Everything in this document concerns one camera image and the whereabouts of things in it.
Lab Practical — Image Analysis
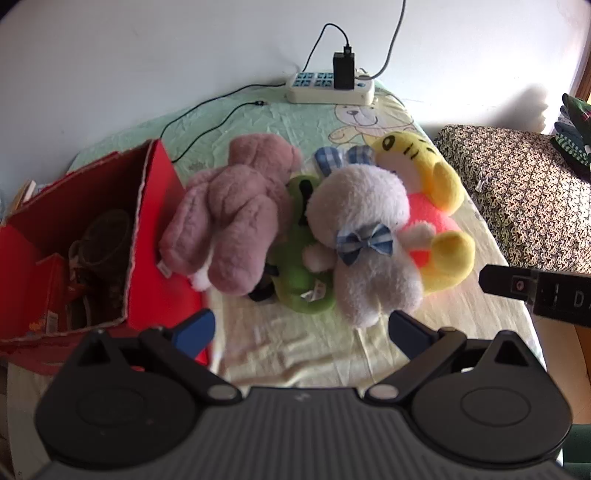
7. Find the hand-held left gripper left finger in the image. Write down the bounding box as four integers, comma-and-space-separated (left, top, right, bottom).
60, 309, 243, 407

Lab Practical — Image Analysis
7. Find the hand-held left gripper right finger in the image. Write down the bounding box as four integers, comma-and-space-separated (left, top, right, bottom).
365, 310, 550, 402

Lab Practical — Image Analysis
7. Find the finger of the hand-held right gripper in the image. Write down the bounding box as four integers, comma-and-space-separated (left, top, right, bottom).
480, 264, 539, 301

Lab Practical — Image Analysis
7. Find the green plush toy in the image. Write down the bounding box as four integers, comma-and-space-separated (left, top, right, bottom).
249, 173, 338, 315

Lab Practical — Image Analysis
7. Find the yellow plush tiger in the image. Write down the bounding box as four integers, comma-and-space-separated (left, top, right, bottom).
372, 130, 476, 296

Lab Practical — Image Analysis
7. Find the pink plush bear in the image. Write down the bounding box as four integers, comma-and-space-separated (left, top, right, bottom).
159, 134, 305, 296

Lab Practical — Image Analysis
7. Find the white plush rabbit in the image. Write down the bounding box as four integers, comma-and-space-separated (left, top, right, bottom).
302, 145, 426, 328

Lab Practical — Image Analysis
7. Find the red cardboard box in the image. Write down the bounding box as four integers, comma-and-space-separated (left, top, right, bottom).
0, 138, 215, 370

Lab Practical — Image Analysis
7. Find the brown patterned sofa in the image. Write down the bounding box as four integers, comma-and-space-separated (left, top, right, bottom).
431, 124, 591, 273

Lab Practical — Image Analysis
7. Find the glass jar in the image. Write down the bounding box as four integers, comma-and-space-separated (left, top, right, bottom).
69, 209, 134, 282

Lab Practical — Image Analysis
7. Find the dark green cloth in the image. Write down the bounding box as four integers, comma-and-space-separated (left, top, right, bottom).
564, 422, 591, 480

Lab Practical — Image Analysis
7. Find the red packet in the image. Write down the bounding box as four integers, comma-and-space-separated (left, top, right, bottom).
25, 254, 70, 335

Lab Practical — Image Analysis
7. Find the stack of folded clothes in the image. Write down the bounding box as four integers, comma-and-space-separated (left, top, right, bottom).
549, 92, 591, 176

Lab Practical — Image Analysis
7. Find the yellow cover book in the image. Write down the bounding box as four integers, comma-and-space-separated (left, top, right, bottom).
10, 180, 47, 215

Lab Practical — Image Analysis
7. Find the white power strip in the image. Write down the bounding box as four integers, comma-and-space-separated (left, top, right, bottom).
285, 70, 376, 104

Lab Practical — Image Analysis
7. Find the black charger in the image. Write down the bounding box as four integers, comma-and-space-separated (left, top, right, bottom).
332, 44, 355, 90

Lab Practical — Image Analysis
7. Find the black cable with plug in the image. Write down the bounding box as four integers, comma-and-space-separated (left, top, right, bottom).
171, 100, 269, 164

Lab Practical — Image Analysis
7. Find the grey cable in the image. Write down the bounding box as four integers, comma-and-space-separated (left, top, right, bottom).
353, 0, 408, 79

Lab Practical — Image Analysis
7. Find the long black cable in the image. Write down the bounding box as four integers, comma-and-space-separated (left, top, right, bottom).
159, 23, 352, 139

